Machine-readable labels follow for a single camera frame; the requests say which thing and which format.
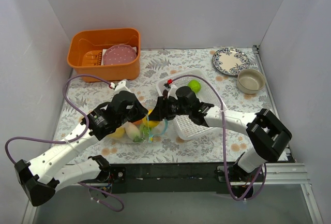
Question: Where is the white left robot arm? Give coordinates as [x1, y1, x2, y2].
[14, 91, 148, 206]

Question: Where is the orange plastic tub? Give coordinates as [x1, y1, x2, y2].
[67, 28, 141, 81]

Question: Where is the yellow lemon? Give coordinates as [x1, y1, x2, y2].
[143, 119, 160, 128]

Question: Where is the blue floral ceramic plate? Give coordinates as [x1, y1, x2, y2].
[212, 47, 250, 76]

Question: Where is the floral table mat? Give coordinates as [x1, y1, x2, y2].
[49, 47, 287, 165]

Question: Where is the white radish with leaves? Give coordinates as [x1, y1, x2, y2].
[125, 123, 143, 143]

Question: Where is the orange dish rack insert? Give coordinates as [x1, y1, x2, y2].
[81, 50, 102, 67]

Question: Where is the orange tangerine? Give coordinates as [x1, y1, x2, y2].
[133, 109, 153, 126]

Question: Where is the beige ceramic bowl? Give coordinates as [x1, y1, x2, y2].
[236, 69, 266, 95]

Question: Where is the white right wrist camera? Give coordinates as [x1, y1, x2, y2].
[164, 79, 178, 99]

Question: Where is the clear zip top bag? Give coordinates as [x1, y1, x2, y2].
[106, 108, 168, 143]

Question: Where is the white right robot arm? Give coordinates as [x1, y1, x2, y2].
[148, 86, 292, 181]

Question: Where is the green avocado half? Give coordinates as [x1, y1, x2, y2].
[139, 124, 150, 139]

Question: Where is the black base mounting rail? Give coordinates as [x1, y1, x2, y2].
[80, 161, 259, 196]

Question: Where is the pink polka dot plate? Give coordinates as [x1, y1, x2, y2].
[101, 44, 137, 65]

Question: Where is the bumpy green lime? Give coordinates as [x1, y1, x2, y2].
[188, 80, 201, 93]

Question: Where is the white perforated plastic basket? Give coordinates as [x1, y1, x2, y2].
[156, 68, 221, 140]

